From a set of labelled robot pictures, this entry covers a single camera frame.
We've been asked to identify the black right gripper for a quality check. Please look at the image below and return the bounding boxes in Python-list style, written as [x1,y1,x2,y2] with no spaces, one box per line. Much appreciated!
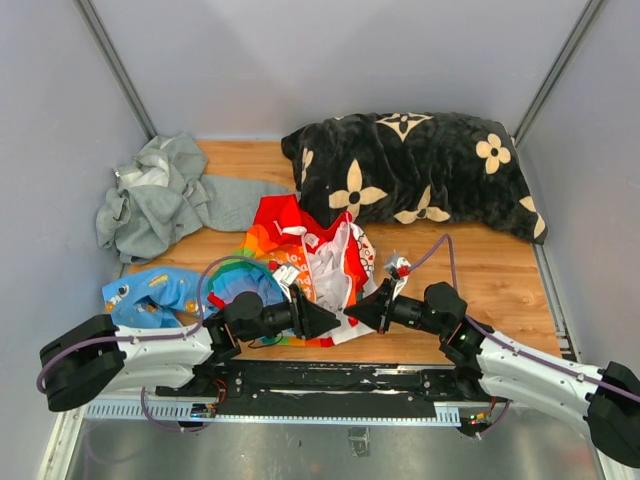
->
[344,278,447,336]

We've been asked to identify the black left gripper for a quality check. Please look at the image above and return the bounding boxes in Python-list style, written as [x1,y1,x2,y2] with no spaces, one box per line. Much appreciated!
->
[240,283,342,342]

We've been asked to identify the rainbow white zip jacket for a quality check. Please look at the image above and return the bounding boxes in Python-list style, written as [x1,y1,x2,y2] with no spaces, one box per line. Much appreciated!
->
[205,194,376,348]

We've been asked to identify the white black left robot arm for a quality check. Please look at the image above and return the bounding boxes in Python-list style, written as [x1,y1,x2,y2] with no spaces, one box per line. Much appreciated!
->
[37,286,340,412]

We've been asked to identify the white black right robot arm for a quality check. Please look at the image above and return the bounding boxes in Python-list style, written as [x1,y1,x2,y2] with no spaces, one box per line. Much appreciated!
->
[345,280,639,468]

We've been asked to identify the grey zip hoodie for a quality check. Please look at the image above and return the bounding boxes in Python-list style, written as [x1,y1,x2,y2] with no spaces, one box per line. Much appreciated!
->
[95,133,290,264]

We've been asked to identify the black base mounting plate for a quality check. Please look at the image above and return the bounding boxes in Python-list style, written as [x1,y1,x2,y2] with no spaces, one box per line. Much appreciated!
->
[151,360,491,420]

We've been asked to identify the black floral plush pillow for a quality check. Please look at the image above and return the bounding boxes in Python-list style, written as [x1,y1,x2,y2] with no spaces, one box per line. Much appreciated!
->
[281,112,547,245]

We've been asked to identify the blue cartoon print garment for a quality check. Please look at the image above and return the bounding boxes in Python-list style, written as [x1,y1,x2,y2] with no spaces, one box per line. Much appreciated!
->
[102,267,216,329]

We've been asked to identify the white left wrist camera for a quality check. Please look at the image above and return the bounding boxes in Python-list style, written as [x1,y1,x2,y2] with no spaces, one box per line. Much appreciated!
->
[272,263,300,289]

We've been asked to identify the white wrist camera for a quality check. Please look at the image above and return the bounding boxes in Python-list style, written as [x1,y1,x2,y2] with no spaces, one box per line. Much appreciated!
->
[384,252,411,281]
[272,263,300,289]

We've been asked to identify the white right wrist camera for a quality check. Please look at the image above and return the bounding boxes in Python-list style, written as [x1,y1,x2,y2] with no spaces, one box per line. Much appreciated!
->
[384,252,411,281]

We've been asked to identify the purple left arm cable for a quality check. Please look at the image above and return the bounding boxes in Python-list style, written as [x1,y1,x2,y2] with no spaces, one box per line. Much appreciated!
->
[37,254,271,434]

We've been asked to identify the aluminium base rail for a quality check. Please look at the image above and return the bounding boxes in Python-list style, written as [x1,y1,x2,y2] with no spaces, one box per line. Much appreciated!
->
[67,357,614,427]

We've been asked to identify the right grey metal frame post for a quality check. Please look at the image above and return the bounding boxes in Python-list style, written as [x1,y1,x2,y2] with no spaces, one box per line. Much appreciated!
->
[514,0,608,147]

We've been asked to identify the grey metal frame post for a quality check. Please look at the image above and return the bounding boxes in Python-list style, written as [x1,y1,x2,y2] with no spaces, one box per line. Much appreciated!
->
[73,0,157,140]
[514,0,608,147]

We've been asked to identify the left grey metal frame post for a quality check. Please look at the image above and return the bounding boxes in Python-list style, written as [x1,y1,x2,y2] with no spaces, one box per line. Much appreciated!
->
[73,0,157,140]

